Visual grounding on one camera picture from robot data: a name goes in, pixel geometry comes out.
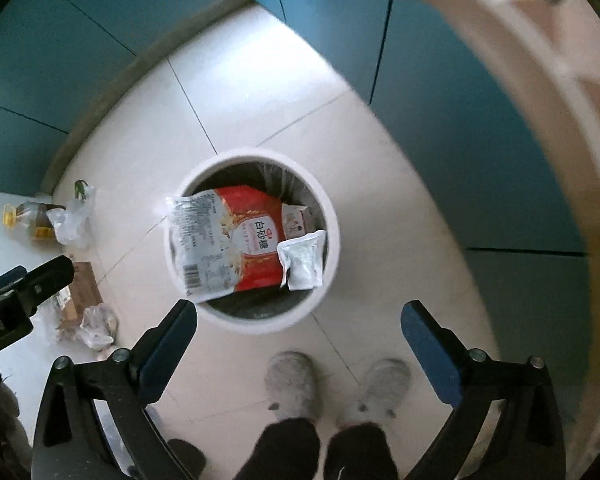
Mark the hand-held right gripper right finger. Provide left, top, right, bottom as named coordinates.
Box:
left=400, top=300, right=566, bottom=480

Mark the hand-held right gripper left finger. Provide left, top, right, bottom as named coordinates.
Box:
left=30, top=299, right=198, bottom=480

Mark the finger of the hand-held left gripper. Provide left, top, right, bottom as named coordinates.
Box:
left=0, top=265, right=27, bottom=307
left=22, top=255, right=77, bottom=314

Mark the white round trash bin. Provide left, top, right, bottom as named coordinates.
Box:
left=162, top=149, right=340, bottom=337

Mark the red and white sugar packet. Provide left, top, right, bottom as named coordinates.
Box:
left=166, top=186, right=287, bottom=303

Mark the white foil pouch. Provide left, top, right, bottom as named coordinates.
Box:
left=277, top=230, right=327, bottom=291

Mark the small red and white carton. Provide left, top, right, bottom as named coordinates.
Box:
left=280, top=202, right=311, bottom=240

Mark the person's left forearm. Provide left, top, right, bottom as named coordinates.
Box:
left=0, top=370, right=31, bottom=480

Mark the brown cardboard box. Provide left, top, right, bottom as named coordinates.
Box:
left=55, top=261, right=105, bottom=328

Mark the grey right slipper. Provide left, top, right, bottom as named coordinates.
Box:
left=336, top=358, right=412, bottom=428

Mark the grey slipper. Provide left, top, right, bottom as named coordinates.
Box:
left=336, top=358, right=412, bottom=428
left=264, top=351, right=323, bottom=421

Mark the clear bag with green stalks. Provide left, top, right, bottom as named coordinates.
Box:
left=46, top=180, right=97, bottom=248

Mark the white crumpled plastic bag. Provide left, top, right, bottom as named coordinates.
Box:
left=77, top=304, right=120, bottom=351

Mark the black round object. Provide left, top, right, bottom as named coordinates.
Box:
left=167, top=438, right=207, bottom=480

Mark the person's right leg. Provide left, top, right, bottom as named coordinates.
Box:
left=324, top=424, right=398, bottom=480

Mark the grey left slipper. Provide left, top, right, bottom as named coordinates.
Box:
left=264, top=351, right=323, bottom=421

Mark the blue cabinet beside table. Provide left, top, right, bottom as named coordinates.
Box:
left=227, top=0, right=598, bottom=386

